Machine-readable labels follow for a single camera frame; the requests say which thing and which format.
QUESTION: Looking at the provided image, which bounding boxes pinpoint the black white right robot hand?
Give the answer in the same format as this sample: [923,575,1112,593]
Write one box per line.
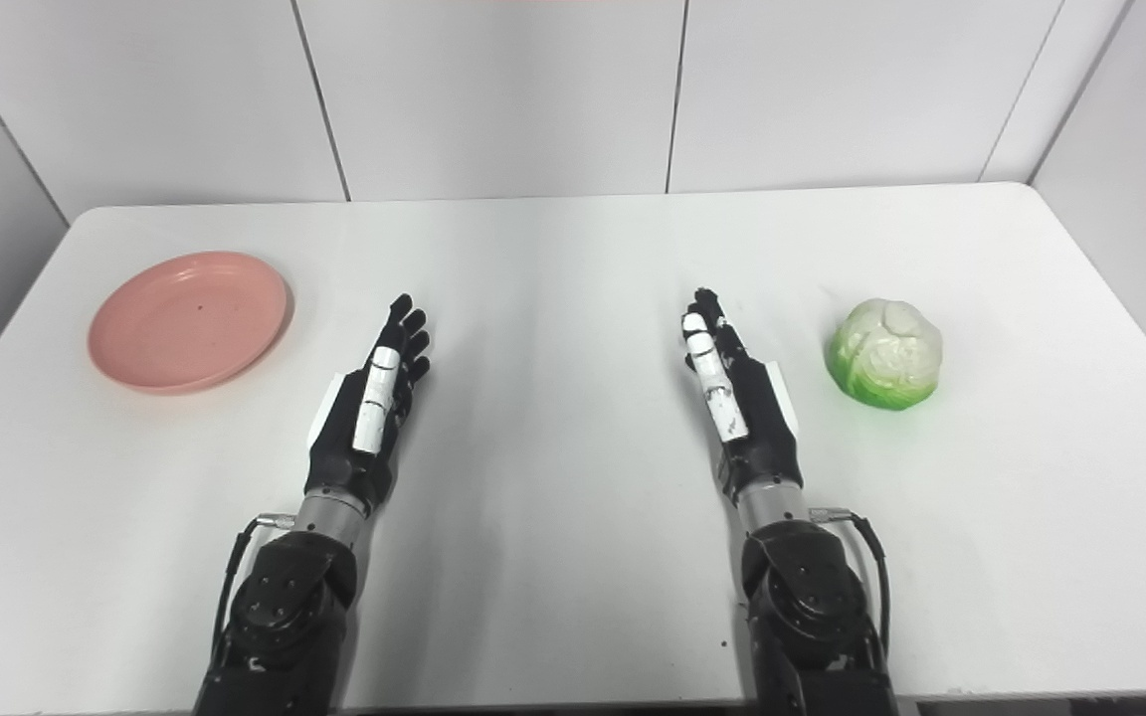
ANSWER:
[680,287,805,503]

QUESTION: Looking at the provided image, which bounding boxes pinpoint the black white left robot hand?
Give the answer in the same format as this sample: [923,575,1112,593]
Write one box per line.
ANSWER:
[304,293,433,513]

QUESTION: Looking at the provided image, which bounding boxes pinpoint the green white cabbage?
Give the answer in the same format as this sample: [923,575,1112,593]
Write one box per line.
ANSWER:
[825,297,943,412]

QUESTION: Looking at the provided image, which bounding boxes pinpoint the pink round plate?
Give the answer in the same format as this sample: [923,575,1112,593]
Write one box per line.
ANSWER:
[88,251,292,396]

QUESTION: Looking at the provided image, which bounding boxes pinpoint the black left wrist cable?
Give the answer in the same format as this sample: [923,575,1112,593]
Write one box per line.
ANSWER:
[210,512,297,667]

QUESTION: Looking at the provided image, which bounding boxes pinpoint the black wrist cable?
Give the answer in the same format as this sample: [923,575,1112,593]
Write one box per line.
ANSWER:
[210,512,297,667]
[810,507,892,657]

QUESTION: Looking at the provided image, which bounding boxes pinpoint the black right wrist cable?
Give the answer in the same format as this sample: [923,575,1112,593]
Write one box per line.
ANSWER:
[810,507,892,657]

